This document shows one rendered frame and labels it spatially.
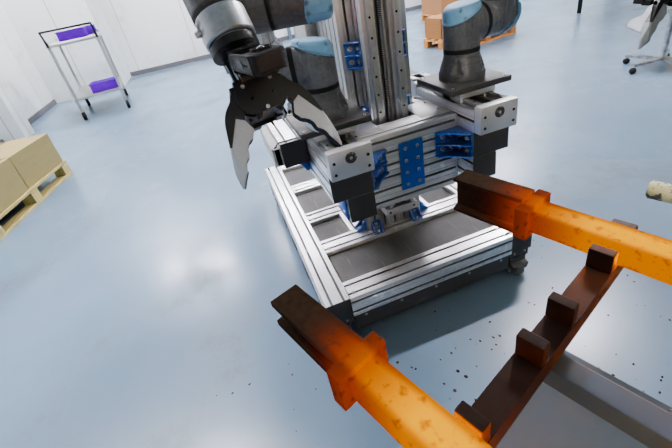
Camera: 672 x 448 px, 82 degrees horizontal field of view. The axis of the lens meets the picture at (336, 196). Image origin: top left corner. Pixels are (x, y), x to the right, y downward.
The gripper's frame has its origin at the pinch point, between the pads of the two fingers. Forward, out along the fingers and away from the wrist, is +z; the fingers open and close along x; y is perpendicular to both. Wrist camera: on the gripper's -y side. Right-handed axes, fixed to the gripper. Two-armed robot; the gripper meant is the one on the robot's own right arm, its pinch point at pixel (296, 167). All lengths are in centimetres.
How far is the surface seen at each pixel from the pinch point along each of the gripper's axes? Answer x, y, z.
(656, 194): -79, 18, 39
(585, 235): -16.0, -23.7, 19.1
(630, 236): -18.1, -25.8, 20.3
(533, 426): -10.2, -9.5, 41.5
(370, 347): 6.3, -24.9, 16.9
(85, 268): 92, 198, -20
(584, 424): -15.2, -11.7, 43.4
